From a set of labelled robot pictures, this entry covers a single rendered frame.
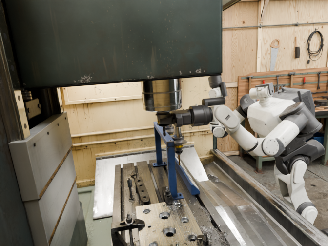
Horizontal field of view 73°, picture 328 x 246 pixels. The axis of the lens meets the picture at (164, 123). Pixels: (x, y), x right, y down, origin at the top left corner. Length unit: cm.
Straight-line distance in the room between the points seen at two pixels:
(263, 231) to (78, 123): 150
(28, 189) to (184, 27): 68
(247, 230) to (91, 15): 120
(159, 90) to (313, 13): 393
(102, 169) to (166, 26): 142
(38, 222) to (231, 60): 348
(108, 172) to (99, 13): 139
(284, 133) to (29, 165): 99
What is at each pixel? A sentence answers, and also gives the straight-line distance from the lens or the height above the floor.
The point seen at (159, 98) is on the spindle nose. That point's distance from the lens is 81.
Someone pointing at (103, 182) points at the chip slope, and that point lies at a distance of 185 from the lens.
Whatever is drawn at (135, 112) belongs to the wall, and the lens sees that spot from 191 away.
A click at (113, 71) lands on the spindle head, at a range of 75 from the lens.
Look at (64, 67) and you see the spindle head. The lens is 76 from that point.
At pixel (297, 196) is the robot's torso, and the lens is 171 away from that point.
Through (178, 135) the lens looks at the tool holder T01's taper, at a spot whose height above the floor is 124.
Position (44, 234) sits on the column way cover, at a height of 112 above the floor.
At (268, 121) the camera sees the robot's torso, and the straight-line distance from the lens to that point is 131.
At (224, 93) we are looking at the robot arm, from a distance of 152.
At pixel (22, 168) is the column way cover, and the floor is 134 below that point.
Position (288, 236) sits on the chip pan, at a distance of 147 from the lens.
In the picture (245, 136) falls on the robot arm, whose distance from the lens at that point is 100.
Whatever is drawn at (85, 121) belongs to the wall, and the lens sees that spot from 194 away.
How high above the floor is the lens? 158
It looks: 14 degrees down
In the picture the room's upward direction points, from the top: 4 degrees counter-clockwise
